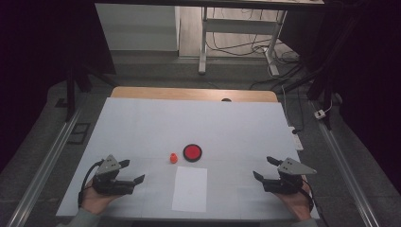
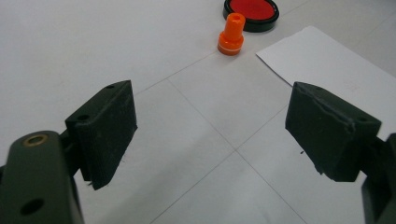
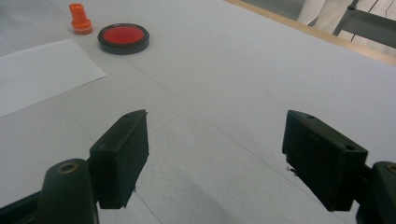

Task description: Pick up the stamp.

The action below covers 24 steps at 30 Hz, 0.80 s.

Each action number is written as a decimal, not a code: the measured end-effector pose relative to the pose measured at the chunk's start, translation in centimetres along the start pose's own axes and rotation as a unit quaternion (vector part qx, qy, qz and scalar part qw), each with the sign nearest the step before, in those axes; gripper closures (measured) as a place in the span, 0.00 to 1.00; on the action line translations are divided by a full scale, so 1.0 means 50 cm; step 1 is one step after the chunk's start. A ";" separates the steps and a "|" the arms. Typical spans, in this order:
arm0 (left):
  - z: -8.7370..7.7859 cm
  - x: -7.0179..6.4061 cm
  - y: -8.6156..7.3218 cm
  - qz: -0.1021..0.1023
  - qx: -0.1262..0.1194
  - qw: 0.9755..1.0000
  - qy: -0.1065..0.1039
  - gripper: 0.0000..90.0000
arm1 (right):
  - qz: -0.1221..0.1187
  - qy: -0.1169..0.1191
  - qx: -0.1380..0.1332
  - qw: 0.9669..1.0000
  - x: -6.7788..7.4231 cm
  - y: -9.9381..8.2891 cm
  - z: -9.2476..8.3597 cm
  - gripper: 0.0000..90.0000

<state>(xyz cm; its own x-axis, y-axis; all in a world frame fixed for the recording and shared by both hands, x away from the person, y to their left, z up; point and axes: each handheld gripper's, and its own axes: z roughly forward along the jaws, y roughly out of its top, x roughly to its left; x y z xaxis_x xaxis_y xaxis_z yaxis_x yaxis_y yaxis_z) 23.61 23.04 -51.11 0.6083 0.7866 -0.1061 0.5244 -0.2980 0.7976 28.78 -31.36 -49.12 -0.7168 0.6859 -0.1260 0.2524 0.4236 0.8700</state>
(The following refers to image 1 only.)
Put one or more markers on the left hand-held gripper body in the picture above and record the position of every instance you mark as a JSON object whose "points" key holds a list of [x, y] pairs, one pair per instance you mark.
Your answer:
{"points": [[108, 186]]}

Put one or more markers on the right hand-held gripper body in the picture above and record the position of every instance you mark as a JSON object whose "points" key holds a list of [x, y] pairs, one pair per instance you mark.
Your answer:
{"points": [[285, 184]]}

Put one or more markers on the small orange stamp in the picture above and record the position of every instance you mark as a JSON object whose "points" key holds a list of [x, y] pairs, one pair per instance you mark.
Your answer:
{"points": [[173, 158]]}

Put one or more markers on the round red ink pad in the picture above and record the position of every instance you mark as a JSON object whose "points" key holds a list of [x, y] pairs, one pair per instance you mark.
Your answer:
{"points": [[192, 153]]}

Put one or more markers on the person's left hand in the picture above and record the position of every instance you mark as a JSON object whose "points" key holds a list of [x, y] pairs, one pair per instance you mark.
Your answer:
{"points": [[94, 201]]}

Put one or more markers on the person's right hand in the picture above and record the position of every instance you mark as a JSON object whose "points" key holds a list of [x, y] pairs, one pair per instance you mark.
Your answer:
{"points": [[298, 203]]}

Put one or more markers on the white power strip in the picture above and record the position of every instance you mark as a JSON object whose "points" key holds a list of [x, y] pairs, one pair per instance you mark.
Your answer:
{"points": [[297, 140]]}

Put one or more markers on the white paper sheet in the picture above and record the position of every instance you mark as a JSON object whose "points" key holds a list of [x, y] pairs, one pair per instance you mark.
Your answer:
{"points": [[189, 189]]}

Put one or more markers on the black floor plate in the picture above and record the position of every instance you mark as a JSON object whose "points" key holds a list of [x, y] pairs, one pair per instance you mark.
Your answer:
{"points": [[78, 133]]}

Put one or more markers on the black table grommet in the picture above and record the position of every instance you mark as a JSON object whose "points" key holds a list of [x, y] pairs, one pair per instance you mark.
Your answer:
{"points": [[226, 100]]}

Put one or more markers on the large white table board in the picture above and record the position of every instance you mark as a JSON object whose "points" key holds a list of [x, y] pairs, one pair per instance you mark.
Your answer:
{"points": [[195, 126]]}

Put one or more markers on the black metal stand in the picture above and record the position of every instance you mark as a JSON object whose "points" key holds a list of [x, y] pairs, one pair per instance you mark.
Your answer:
{"points": [[326, 78], [70, 94]]}

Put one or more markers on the white cabinet panel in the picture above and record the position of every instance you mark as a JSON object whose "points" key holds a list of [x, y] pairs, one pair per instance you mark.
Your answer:
{"points": [[138, 28]]}

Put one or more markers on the aluminium floor rail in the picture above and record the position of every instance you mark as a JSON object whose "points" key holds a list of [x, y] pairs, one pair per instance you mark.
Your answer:
{"points": [[47, 164], [343, 164]]}

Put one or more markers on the white desk frame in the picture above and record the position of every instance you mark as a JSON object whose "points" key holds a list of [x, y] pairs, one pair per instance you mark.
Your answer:
{"points": [[236, 26]]}

